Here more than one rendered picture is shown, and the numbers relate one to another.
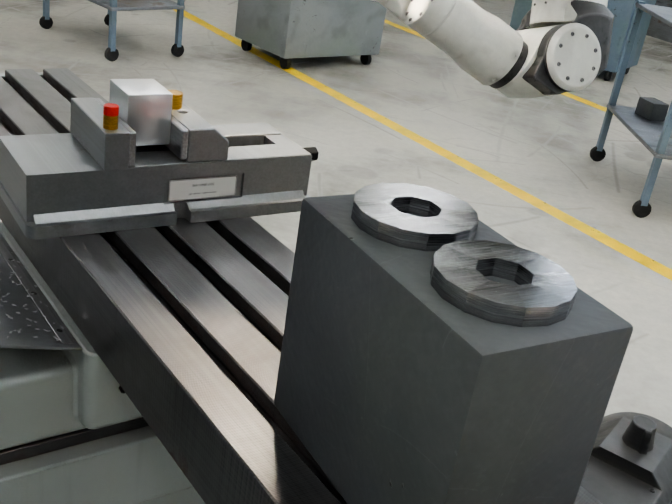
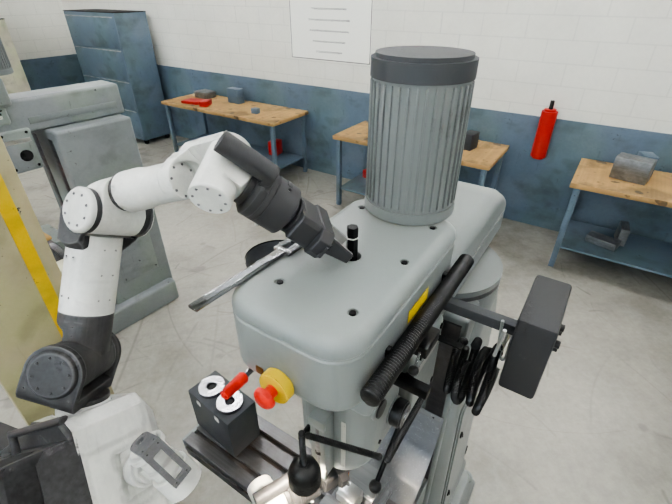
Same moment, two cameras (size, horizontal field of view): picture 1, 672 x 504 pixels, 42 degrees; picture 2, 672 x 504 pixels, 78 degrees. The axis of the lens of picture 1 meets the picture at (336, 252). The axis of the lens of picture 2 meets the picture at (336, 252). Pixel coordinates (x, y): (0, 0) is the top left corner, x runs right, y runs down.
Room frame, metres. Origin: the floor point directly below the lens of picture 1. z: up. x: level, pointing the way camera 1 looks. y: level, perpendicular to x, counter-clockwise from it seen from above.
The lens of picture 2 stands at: (1.55, 0.01, 2.31)
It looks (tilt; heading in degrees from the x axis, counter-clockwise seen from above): 33 degrees down; 162
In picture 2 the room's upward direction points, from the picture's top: straight up
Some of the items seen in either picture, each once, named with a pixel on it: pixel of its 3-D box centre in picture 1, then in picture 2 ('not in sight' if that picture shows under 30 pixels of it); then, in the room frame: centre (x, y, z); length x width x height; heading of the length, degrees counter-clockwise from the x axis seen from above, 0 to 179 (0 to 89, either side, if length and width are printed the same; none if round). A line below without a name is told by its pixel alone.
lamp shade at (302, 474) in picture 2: not in sight; (304, 471); (1.07, 0.10, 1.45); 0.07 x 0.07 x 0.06
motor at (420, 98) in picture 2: not in sight; (415, 136); (0.79, 0.43, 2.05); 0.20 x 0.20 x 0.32
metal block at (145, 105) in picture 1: (140, 111); (349, 496); (0.95, 0.25, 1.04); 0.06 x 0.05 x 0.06; 36
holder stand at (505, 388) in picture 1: (429, 363); (224, 411); (0.53, -0.08, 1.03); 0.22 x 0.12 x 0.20; 33
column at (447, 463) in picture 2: not in sight; (420, 403); (0.56, 0.72, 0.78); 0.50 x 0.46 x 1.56; 129
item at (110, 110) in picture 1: (110, 116); not in sight; (0.89, 0.26, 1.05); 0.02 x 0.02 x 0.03
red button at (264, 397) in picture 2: not in sight; (267, 395); (1.10, 0.04, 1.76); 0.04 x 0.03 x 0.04; 39
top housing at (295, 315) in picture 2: not in sight; (354, 285); (0.93, 0.25, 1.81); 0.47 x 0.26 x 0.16; 129
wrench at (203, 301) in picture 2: not in sight; (249, 271); (0.94, 0.05, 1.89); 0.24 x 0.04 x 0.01; 126
